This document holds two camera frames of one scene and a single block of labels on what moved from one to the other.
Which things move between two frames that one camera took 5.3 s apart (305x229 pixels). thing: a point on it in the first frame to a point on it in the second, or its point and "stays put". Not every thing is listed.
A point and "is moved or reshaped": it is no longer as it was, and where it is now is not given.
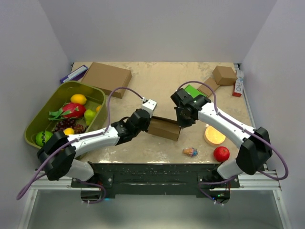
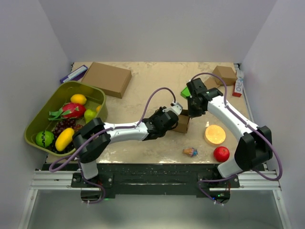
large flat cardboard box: x=115 y=81 stays put
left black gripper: x=146 y=129 to x=160 y=112
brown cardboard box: x=164 y=128 is moved or reshaped
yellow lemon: x=79 y=98 stays put
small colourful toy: x=191 y=151 stays put
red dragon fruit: x=69 y=110 stays put
